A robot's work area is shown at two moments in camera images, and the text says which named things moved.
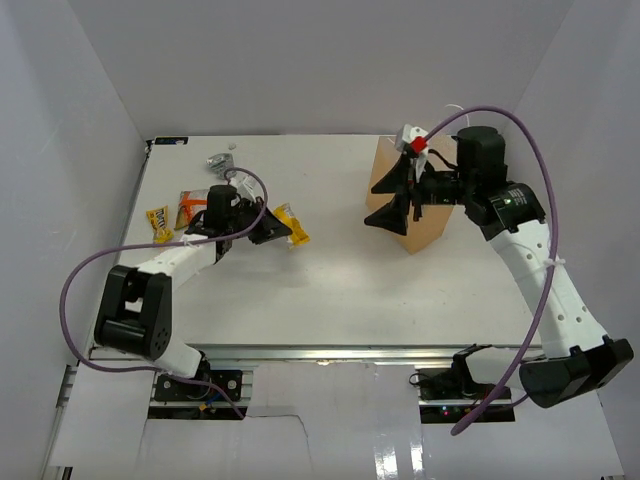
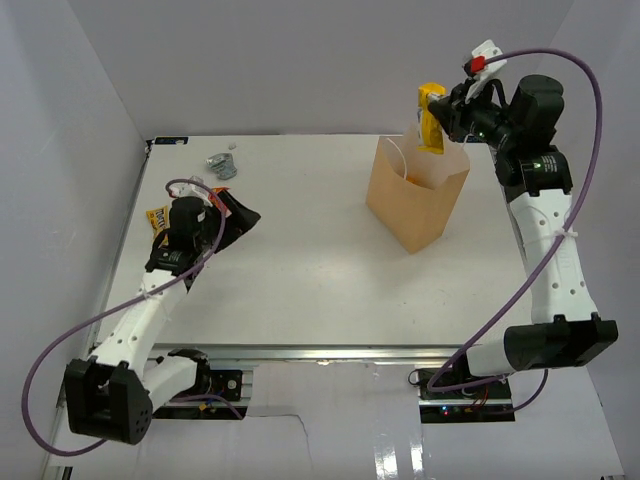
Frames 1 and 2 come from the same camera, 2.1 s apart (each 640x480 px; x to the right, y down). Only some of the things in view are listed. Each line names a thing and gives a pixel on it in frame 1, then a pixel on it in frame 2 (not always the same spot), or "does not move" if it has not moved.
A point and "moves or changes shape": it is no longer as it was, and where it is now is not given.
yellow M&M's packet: [158, 219] does not move
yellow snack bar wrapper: [299, 235] -> [431, 134]
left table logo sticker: [171, 140] does not move
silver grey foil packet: [220, 163] does not move
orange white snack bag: [191, 202] moves or changes shape
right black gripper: [394, 217] -> [452, 112]
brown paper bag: [434, 218] does not move
